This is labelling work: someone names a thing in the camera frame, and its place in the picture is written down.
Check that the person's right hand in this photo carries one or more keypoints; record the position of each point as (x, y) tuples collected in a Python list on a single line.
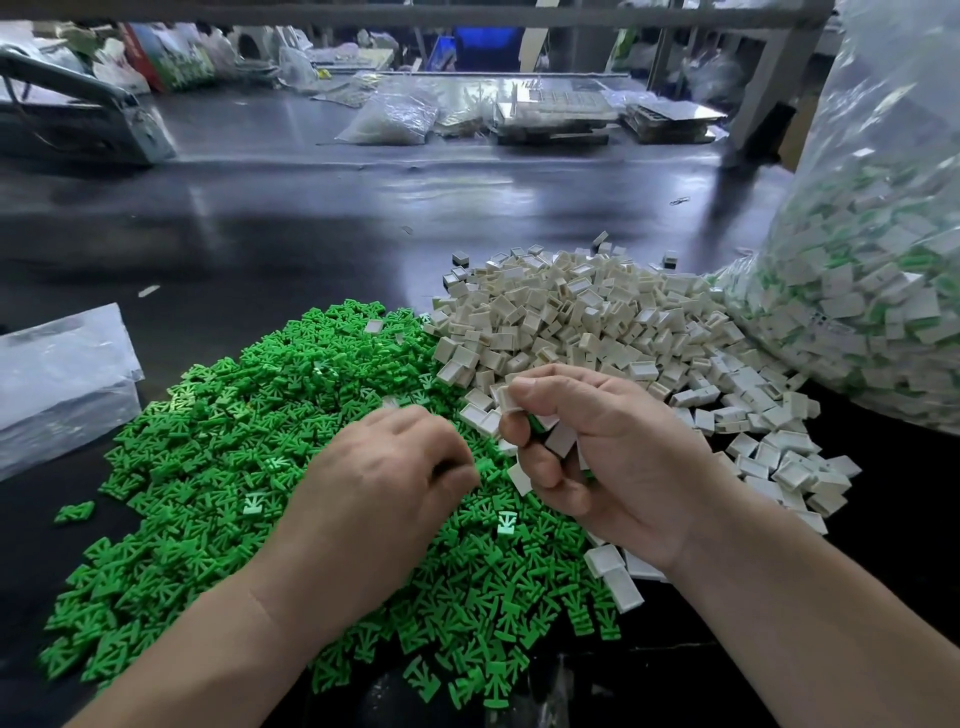
[(638, 465)]

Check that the grey metal horizontal bar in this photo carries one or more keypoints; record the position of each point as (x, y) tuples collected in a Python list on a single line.
[(450, 15)]

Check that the grey metal slanted post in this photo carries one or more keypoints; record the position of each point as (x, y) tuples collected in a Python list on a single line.
[(783, 68)]

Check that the small clear bag of parts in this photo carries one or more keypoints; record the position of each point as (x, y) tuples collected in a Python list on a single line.
[(387, 117)]

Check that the dark flat tray stack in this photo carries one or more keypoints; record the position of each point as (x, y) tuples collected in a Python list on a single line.
[(675, 120)]

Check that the small green plastic part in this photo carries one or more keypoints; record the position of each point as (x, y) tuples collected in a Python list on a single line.
[(74, 512)]

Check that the person's left forearm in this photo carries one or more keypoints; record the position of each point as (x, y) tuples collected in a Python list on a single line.
[(188, 668)]

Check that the pile of green plastic clips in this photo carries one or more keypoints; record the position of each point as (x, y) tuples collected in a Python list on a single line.
[(210, 435)]

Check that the person's right forearm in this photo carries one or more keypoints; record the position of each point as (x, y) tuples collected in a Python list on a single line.
[(818, 638)]

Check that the stack of clear flat bags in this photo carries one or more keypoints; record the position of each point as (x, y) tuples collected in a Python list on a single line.
[(68, 383)]

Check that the clear plastic bag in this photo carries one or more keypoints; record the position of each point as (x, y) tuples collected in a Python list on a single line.
[(878, 285)]

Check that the blue crate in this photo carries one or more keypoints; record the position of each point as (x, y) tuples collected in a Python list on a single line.
[(483, 48)]

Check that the small white plastic part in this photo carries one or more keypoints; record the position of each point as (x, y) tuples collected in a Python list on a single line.
[(519, 479), (560, 440)]

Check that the grey heat sealer machine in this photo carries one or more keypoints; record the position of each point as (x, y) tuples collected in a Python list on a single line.
[(83, 123)]

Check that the pile of white plastic caps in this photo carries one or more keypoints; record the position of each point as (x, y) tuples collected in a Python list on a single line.
[(630, 315)]

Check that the person's left hand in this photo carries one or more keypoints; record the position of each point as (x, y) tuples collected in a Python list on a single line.
[(368, 518)]

